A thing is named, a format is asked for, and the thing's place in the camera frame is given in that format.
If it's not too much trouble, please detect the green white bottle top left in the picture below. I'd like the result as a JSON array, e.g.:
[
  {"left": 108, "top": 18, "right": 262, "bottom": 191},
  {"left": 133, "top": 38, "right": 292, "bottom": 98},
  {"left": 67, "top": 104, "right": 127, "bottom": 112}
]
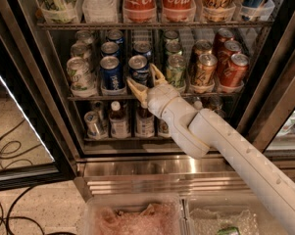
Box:
[{"left": 40, "top": 0, "right": 83, "bottom": 24}]

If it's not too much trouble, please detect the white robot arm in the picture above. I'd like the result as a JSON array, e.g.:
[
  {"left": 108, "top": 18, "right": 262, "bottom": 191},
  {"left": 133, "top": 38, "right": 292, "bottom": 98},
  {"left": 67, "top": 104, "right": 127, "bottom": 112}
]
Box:
[{"left": 126, "top": 65, "right": 295, "bottom": 235}]

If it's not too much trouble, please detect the red coca-cola bottle left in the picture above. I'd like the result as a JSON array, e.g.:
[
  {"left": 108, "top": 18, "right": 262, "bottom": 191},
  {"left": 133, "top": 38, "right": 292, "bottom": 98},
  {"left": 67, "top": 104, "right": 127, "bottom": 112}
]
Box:
[{"left": 123, "top": 0, "right": 156, "bottom": 23}]

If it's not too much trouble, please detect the clear water bottle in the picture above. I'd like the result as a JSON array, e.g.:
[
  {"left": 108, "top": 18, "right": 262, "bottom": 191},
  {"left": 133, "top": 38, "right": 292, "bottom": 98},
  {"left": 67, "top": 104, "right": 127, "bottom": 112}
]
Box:
[
  {"left": 191, "top": 97, "right": 204, "bottom": 110},
  {"left": 82, "top": 0, "right": 118, "bottom": 24}
]

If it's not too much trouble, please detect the juice bottle white cap right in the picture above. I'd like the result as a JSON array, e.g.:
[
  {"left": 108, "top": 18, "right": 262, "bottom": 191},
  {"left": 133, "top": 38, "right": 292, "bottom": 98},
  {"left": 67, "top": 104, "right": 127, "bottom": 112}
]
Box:
[{"left": 135, "top": 106, "right": 155, "bottom": 138}]

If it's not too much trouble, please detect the red can front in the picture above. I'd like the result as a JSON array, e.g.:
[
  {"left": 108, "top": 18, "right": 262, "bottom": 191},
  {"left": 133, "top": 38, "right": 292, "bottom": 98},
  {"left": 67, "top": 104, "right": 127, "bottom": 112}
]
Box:
[{"left": 220, "top": 54, "right": 249, "bottom": 87}]

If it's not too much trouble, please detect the clear water bottle top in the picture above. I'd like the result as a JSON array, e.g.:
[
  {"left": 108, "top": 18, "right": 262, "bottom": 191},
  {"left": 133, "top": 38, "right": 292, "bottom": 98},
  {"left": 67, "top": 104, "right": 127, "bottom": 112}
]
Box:
[{"left": 82, "top": 0, "right": 118, "bottom": 24}]

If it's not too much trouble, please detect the orange gold can front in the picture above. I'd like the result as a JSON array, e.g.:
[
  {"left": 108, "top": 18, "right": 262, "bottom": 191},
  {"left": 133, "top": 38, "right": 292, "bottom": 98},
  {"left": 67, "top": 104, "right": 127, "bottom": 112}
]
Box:
[{"left": 191, "top": 53, "right": 218, "bottom": 86}]

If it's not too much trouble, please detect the silver can bottom left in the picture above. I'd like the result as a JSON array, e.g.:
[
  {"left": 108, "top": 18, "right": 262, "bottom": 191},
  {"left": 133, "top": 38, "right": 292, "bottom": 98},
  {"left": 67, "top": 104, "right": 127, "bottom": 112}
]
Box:
[{"left": 84, "top": 111, "right": 107, "bottom": 140}]

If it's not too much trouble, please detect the brown can bottom right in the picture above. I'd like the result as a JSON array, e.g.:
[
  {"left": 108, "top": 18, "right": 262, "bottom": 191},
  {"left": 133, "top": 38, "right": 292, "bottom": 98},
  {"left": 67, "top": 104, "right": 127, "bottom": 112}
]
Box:
[{"left": 208, "top": 96, "right": 226, "bottom": 118}]

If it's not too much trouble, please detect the glass fridge door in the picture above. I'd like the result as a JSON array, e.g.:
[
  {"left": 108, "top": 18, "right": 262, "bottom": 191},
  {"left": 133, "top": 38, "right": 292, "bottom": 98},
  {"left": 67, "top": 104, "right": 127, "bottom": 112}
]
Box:
[{"left": 0, "top": 0, "right": 75, "bottom": 191}]

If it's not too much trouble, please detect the black floor cable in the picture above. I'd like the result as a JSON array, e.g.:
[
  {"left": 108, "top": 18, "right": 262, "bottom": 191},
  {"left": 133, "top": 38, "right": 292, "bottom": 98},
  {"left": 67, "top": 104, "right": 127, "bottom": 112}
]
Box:
[{"left": 0, "top": 98, "right": 76, "bottom": 235}]

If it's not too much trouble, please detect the juice bottle white cap left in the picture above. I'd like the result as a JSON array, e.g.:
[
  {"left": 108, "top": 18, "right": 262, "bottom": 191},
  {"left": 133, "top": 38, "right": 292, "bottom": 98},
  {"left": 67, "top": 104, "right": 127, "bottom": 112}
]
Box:
[{"left": 109, "top": 101, "right": 129, "bottom": 138}]

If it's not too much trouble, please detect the red coca-cola bottle right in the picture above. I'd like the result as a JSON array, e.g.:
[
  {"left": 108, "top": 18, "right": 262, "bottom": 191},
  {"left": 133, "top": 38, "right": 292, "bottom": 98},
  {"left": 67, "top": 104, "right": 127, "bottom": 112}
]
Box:
[{"left": 162, "top": 0, "right": 192, "bottom": 22}]

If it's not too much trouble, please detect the red coca-cola bottle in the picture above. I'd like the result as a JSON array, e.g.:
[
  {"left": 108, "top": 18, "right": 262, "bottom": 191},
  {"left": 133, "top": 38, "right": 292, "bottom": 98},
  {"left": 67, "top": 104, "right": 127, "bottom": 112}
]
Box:
[
  {"left": 123, "top": 0, "right": 156, "bottom": 23},
  {"left": 162, "top": 0, "right": 192, "bottom": 22}
]

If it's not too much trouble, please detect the gold bottle top shelf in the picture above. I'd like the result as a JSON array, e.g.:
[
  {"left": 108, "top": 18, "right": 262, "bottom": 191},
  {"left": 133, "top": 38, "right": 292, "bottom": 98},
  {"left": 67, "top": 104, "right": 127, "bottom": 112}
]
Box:
[{"left": 201, "top": 0, "right": 232, "bottom": 22}]

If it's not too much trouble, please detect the blue pepsi can left front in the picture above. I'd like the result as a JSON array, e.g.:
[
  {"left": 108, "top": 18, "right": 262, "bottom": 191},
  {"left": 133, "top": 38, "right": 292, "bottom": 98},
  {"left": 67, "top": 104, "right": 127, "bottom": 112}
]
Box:
[{"left": 100, "top": 56, "right": 124, "bottom": 90}]

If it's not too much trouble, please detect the juice bottle white cap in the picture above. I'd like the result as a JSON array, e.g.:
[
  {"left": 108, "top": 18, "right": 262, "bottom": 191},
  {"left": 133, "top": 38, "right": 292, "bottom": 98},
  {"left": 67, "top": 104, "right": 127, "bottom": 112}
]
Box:
[
  {"left": 109, "top": 101, "right": 129, "bottom": 138},
  {"left": 135, "top": 106, "right": 155, "bottom": 138}
]

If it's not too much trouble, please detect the blue pepsi can second row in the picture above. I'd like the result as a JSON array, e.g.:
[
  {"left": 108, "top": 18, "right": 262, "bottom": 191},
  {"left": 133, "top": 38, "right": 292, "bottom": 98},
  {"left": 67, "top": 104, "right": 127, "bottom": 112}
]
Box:
[{"left": 132, "top": 41, "right": 152, "bottom": 60}]

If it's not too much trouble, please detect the clear bin with pink wrap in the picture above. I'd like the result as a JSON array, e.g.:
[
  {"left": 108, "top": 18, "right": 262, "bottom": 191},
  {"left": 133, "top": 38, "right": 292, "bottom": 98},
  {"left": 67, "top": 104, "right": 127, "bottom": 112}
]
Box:
[{"left": 82, "top": 193, "right": 184, "bottom": 235}]

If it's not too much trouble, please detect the blue bottle top right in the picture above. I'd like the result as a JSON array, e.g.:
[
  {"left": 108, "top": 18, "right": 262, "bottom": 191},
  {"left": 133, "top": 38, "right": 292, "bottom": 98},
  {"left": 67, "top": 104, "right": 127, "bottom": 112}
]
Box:
[{"left": 240, "top": 0, "right": 274, "bottom": 22}]

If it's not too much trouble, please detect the blue pepsi can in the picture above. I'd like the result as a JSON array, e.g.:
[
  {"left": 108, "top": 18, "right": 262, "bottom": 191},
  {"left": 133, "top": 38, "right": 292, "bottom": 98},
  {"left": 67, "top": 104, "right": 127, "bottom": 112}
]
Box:
[
  {"left": 128, "top": 55, "right": 150, "bottom": 85},
  {"left": 100, "top": 56, "right": 124, "bottom": 90}
]

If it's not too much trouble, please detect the clear bin with bubble wrap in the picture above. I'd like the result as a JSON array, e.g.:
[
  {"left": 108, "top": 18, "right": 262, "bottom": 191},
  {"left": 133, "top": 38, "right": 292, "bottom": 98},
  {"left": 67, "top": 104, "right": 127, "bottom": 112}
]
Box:
[{"left": 184, "top": 193, "right": 289, "bottom": 235}]

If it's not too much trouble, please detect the green can bottom middle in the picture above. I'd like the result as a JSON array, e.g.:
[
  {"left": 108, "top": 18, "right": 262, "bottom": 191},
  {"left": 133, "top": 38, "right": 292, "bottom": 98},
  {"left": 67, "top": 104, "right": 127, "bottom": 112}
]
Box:
[{"left": 158, "top": 119, "right": 171, "bottom": 138}]

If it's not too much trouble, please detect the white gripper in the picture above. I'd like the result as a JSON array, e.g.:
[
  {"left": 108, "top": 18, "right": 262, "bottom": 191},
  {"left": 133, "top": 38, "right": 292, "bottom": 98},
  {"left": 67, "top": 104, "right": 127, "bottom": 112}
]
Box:
[{"left": 126, "top": 63, "right": 180, "bottom": 118}]

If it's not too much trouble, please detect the white green can front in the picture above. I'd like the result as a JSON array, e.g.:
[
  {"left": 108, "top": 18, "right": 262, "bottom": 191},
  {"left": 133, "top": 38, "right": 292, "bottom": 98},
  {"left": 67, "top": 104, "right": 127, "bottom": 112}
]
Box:
[{"left": 67, "top": 57, "right": 94, "bottom": 91}]

